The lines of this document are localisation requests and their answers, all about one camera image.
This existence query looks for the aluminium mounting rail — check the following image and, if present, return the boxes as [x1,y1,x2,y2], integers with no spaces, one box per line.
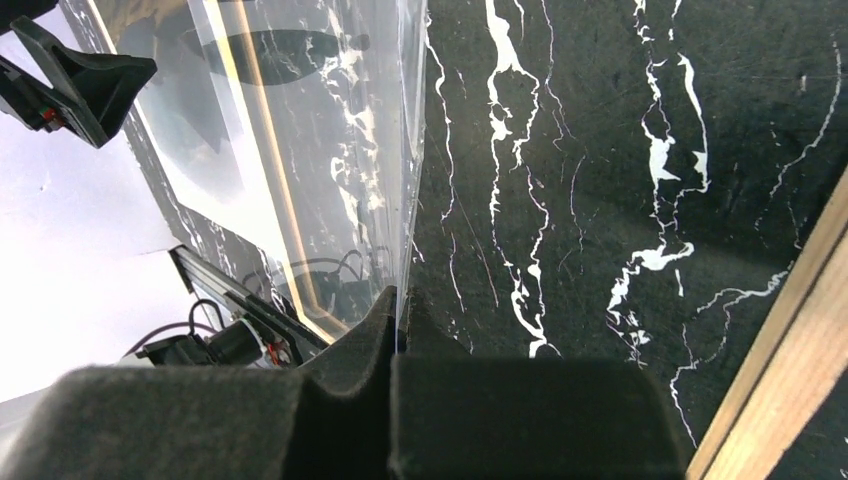
[168,245,329,365]

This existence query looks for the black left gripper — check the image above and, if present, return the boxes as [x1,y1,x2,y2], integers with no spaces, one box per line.
[1,1,157,148]

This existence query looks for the black wooden picture frame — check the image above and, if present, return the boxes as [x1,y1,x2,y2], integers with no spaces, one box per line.
[218,0,848,480]

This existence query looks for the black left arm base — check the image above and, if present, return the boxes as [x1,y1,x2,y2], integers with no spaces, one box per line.
[117,299,304,369]

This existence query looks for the clear acrylic sheet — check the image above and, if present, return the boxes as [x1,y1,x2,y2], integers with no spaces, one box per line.
[189,1,427,345]

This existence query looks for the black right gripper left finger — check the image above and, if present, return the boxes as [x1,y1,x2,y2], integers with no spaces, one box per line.
[1,287,397,479]

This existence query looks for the landscape photo print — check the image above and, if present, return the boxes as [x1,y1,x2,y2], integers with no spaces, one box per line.
[92,1,290,261]

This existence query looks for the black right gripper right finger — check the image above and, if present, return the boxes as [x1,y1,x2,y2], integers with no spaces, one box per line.
[389,288,686,479]

